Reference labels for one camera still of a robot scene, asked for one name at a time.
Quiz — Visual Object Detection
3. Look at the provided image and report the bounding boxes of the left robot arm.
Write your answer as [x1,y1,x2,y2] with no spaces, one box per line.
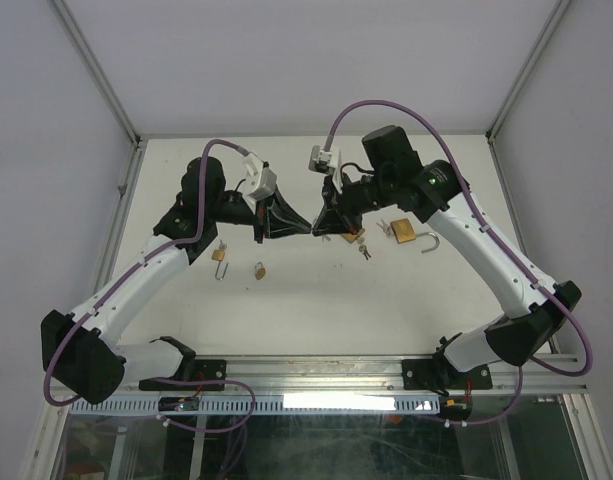
[41,154,311,404]

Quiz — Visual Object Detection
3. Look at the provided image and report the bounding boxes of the aluminium frame post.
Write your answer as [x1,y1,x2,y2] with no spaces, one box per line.
[485,0,573,144]
[47,0,141,148]

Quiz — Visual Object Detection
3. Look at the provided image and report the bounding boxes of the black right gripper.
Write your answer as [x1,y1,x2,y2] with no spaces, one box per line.
[313,169,396,236]

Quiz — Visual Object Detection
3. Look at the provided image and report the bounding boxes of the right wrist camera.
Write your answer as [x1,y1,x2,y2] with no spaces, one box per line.
[308,145,343,193]

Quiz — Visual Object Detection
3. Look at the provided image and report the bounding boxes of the aluminium front rail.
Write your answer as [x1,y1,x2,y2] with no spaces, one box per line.
[50,353,592,396]

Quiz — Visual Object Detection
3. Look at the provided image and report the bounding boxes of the right aluminium frame post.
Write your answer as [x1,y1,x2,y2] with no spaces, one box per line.
[485,0,573,144]

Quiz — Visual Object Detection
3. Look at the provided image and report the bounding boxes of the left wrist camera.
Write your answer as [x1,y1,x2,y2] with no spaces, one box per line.
[242,153,277,211]

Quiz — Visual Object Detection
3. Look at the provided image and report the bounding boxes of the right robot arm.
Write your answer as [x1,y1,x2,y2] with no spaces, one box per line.
[309,126,581,387]

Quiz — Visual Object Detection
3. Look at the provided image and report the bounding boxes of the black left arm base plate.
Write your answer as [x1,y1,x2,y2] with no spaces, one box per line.
[138,358,227,392]

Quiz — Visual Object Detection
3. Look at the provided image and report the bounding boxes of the large brass padlock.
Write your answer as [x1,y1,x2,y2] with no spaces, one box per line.
[389,219,440,254]

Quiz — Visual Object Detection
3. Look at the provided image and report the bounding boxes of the brass padlock with keys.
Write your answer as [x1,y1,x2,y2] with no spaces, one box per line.
[254,262,266,280]

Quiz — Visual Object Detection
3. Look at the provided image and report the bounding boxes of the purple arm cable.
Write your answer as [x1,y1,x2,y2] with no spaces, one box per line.
[325,99,595,429]
[43,139,258,441]

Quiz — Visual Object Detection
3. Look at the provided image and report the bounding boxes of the medium brass padlock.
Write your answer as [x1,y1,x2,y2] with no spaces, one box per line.
[322,228,365,244]

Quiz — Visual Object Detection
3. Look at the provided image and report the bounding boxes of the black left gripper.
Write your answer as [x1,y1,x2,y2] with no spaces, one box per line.
[209,185,313,245]

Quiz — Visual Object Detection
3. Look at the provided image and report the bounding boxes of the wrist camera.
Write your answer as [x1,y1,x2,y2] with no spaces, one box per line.
[308,145,343,193]
[242,153,277,211]

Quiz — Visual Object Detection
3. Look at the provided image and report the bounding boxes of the grey slotted cable duct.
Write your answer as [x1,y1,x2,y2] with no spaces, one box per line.
[71,393,440,416]

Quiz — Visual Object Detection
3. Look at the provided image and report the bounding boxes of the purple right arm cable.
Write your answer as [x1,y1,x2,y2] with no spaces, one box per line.
[325,99,595,429]

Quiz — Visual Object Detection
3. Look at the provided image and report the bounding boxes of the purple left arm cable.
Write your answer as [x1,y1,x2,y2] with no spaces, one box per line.
[43,139,258,441]

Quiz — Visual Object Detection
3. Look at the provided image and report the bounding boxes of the small brass padlock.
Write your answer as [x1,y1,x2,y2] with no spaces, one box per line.
[211,247,229,281]

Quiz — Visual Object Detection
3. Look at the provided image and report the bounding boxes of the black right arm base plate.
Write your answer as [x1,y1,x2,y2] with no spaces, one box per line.
[401,358,493,395]

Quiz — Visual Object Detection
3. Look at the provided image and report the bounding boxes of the left aluminium frame post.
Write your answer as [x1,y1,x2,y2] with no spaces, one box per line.
[47,0,141,148]

